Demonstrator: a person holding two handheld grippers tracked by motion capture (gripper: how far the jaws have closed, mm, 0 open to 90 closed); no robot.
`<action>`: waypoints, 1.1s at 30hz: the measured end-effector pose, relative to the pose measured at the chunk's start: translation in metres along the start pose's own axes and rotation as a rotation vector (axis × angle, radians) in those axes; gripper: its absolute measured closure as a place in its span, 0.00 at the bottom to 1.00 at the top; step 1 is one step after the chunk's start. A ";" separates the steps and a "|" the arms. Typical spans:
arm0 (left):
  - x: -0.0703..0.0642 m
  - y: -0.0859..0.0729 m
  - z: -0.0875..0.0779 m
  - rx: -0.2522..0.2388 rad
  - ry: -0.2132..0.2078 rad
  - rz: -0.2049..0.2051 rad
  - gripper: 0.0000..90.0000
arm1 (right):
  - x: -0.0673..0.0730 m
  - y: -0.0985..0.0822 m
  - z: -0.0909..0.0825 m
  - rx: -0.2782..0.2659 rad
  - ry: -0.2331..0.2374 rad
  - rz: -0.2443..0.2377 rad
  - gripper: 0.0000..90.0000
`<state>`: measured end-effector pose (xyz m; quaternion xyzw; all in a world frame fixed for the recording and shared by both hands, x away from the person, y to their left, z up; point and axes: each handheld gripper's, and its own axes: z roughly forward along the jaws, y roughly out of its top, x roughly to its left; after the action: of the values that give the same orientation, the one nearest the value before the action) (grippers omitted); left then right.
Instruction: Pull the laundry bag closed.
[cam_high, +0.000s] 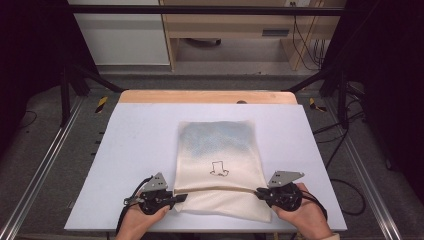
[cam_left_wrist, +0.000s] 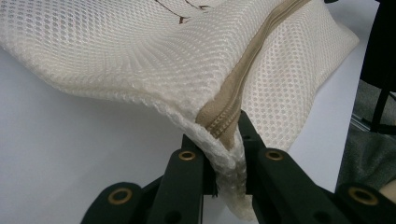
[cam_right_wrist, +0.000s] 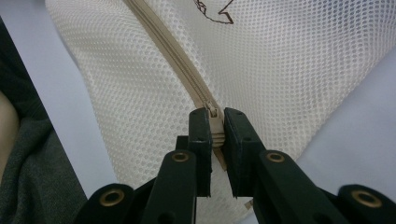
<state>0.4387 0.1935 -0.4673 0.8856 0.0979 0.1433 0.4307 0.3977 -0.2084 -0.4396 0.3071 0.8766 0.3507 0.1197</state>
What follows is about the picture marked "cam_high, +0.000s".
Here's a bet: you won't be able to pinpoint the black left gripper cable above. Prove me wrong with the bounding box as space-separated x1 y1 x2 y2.
115 175 154 234

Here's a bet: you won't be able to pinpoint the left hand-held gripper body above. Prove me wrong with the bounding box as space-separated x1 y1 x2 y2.
123 171 175 216

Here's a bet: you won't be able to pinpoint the black hanging cables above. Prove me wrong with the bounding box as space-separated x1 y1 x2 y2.
290 1 327 72

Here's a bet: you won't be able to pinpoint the light wooden desk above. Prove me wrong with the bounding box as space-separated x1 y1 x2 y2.
159 0 348 72

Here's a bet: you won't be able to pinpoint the yellow black tape piece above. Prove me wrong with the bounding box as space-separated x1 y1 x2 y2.
95 95 110 115
307 97 328 113

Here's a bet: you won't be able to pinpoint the person's right hand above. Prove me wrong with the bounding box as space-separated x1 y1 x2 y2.
271 182 335 240

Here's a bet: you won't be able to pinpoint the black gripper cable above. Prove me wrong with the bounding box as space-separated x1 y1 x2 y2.
115 175 154 234
300 189 329 222

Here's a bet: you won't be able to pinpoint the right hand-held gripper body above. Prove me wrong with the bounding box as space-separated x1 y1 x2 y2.
267 170 305 212

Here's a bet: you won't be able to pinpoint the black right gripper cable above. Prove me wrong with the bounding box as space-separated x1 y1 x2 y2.
300 189 329 222

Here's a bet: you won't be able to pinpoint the person's left hand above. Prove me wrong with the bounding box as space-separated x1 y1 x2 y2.
116 203 171 240

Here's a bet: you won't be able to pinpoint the black metal stand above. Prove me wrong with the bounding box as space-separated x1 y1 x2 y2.
285 65 352 130
59 62 125 128

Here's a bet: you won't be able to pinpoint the white cabinet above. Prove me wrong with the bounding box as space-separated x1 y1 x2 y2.
67 0 171 66

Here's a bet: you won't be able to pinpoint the thin black floor cable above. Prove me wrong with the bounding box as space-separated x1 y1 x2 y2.
17 109 38 132

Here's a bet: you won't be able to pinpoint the black curtain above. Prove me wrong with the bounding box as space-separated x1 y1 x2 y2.
0 0 98 158
319 0 424 203

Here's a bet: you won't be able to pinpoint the aluminium floor rail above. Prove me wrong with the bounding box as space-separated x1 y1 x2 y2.
0 95 85 240
323 96 405 240

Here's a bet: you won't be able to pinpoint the black horizontal frame bar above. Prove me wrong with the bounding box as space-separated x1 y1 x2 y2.
65 4 346 17

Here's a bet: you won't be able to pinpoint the white mesh laundry bag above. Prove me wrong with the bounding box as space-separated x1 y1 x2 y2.
173 119 273 224

